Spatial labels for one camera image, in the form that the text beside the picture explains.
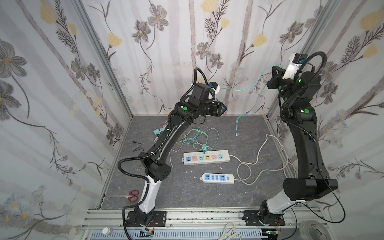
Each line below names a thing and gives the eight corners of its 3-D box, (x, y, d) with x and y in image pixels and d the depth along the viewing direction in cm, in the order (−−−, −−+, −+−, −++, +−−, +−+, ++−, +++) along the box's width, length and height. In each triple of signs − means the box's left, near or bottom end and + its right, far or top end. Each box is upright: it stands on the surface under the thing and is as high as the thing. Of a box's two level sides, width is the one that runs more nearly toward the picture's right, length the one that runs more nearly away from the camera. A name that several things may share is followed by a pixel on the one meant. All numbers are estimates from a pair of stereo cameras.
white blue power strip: (200, 183, 88) (200, 181, 85) (200, 175, 91) (200, 173, 89) (234, 183, 88) (235, 181, 85) (232, 175, 91) (233, 173, 89)
